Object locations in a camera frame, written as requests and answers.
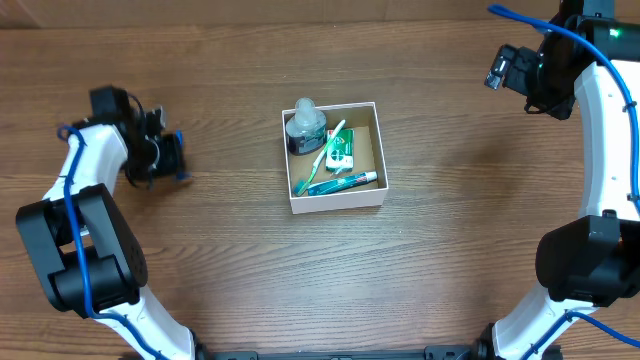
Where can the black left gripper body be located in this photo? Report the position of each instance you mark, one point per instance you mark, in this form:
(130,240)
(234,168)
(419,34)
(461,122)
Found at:
(167,156)

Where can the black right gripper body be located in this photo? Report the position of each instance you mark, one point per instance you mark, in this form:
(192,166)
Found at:
(516,73)

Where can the blue disposable razor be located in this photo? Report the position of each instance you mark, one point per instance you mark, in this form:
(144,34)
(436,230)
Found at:
(181,174)

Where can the green white toothbrush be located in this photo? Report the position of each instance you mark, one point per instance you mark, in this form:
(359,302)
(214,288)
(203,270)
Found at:
(302,186)

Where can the clear sanitizer bottle dark label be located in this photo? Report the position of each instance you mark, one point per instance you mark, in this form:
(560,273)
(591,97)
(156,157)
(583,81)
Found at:
(306,130)

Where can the red green toothpaste tube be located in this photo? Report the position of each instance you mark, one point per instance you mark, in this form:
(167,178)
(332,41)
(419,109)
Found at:
(343,183)

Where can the green soap bar packet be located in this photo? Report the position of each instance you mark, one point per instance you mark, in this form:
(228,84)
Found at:
(340,154)

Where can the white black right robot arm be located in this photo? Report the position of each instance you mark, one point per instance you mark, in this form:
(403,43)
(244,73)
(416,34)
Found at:
(588,61)

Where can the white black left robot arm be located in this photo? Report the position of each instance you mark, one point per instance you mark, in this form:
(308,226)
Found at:
(85,255)

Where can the white cardboard box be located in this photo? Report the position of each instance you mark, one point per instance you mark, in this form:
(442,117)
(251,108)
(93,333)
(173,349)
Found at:
(369,157)

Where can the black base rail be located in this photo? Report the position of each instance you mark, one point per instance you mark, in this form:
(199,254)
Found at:
(432,352)

